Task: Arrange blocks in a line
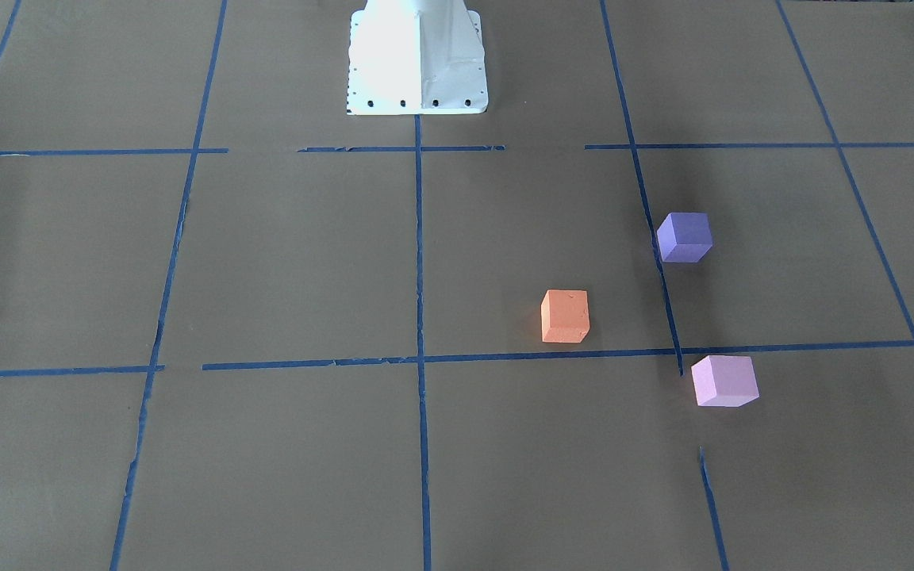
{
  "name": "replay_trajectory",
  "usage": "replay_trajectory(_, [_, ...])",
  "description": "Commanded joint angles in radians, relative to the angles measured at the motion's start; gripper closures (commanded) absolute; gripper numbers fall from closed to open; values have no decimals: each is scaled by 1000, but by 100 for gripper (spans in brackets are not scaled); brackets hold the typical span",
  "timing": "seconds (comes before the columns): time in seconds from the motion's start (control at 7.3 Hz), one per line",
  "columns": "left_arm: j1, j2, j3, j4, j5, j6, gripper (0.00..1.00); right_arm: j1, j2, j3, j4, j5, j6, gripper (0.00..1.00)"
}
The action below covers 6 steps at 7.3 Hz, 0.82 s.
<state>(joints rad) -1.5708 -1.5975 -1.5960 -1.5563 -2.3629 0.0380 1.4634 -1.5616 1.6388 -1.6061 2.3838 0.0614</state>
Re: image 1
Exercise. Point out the orange foam cube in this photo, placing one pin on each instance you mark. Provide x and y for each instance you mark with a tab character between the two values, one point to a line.
564	316

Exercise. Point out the purple foam cube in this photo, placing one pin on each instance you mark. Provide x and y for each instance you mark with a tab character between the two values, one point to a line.
684	237

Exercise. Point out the pink foam cube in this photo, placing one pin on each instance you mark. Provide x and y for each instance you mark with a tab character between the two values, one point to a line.
725	380

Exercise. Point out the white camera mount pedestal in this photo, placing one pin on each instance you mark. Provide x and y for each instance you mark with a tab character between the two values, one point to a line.
416	58

